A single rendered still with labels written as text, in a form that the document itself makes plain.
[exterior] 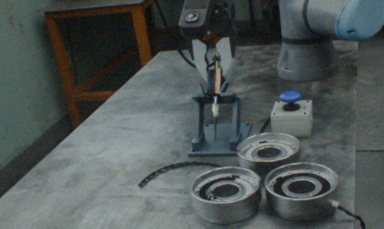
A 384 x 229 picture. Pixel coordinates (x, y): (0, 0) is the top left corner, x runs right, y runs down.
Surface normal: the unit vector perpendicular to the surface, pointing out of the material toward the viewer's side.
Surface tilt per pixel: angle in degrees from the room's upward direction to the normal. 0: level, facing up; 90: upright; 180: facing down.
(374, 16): 97
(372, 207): 0
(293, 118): 90
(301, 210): 90
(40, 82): 90
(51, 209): 0
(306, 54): 72
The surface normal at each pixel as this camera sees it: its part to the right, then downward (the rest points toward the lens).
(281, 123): -0.29, 0.40
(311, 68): -0.14, 0.10
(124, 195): -0.15, -0.91
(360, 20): 0.48, 0.39
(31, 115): 0.95, -0.02
